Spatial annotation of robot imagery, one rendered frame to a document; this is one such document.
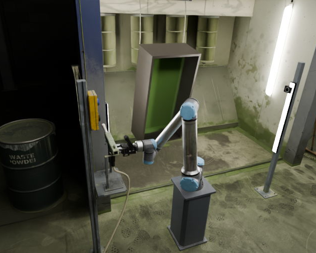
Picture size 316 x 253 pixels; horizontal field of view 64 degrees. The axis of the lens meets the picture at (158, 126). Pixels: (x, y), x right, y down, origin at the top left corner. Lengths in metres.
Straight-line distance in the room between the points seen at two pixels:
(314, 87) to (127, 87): 2.67
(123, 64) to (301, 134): 2.85
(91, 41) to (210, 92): 3.04
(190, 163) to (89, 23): 1.34
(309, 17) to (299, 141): 1.64
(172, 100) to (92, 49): 1.62
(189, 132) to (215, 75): 3.19
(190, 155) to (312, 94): 2.34
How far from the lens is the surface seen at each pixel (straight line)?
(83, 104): 1.80
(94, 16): 2.19
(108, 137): 2.06
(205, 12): 4.23
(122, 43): 4.21
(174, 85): 3.40
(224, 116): 4.87
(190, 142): 1.92
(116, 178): 2.18
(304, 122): 4.03
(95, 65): 2.24
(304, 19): 4.05
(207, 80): 4.86
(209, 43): 4.40
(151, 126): 3.61
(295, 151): 4.21
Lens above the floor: 2.11
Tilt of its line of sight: 26 degrees down
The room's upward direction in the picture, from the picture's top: 2 degrees clockwise
